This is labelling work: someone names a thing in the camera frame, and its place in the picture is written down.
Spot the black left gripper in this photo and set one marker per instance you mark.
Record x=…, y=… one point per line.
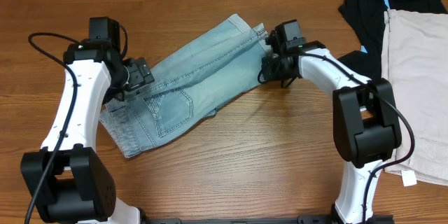
x=141, y=75

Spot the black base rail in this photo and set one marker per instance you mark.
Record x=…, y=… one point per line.
x=245, y=220

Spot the light blue denim shorts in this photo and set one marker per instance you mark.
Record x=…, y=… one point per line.
x=191, y=84

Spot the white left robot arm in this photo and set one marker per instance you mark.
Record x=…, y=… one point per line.
x=67, y=181

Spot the beige cloth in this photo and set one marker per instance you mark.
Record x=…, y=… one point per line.
x=414, y=61

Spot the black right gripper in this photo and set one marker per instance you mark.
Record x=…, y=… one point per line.
x=272, y=75

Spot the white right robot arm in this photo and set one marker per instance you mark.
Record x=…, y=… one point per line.
x=365, y=128

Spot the black garment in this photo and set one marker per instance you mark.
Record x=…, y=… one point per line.
x=370, y=64

